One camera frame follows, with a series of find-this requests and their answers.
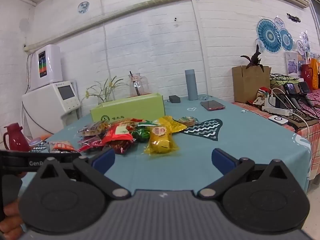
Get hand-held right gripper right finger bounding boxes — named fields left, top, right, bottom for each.
left=197, top=148, right=292, bottom=201

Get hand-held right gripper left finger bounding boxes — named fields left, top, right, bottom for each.
left=37, top=147, right=132, bottom=201

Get teal printed tablecloth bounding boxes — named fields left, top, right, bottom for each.
left=21, top=94, right=312, bottom=198

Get large blue paper fan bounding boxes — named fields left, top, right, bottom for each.
left=256, top=17, right=283, bottom=54

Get small round wall plate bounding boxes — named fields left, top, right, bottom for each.
left=77, top=1, right=90, bottom=14

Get stuffed toy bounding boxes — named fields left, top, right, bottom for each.
left=252, top=87, right=271, bottom=106

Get dark purple plant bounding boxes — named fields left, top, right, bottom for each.
left=240, top=44, right=264, bottom=70

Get smartphone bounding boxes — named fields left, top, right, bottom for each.
left=200, top=100, right=226, bottom=112

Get clear glass jug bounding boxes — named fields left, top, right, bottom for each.
left=128, top=71, right=150, bottom=97

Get grey cylindrical bottle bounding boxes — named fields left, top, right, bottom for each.
left=185, top=69, right=200, bottom=101

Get green plant in glass vase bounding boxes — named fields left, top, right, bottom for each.
left=84, top=76, right=129, bottom=105

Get white power strip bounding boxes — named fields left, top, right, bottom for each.
left=261, top=104, right=293, bottom=113

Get white round charging pad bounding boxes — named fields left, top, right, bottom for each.
left=268, top=115, right=289, bottom=126

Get yellow snack packet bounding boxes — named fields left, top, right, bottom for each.
left=143, top=124, right=180, bottom=157

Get brown cardboard box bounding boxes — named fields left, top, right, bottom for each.
left=232, top=65, right=272, bottom=103

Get person's left hand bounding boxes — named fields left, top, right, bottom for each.
left=0, top=200, right=25, bottom=240

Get green cardboard box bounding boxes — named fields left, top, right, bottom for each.
left=90, top=93, right=166, bottom=124

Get white water dispenser with screen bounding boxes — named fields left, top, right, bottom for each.
left=22, top=79, right=81, bottom=137

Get orange jug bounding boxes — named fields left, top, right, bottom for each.
left=310, top=58, right=320, bottom=90

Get black straw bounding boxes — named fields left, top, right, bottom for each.
left=129, top=71, right=140, bottom=97

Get red kettle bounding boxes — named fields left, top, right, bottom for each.
left=2, top=123, right=31, bottom=152

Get white wall water purifier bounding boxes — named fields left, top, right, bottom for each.
left=27, top=44, right=63, bottom=91

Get small red white snack bag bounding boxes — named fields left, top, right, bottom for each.
left=49, top=140, right=79, bottom=153

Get red thermos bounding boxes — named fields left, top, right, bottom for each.
left=301, top=64, right=313, bottom=90

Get framed picture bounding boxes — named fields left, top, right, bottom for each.
left=285, top=52, right=299, bottom=75

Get pile of assorted snack packets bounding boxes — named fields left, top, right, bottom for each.
left=77, top=116, right=200, bottom=155

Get black handheld camera device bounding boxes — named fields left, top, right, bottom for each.
left=283, top=82, right=302, bottom=109
left=297, top=81, right=315, bottom=107

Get small blue paper fan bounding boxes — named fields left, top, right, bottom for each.
left=278, top=28, right=294, bottom=52

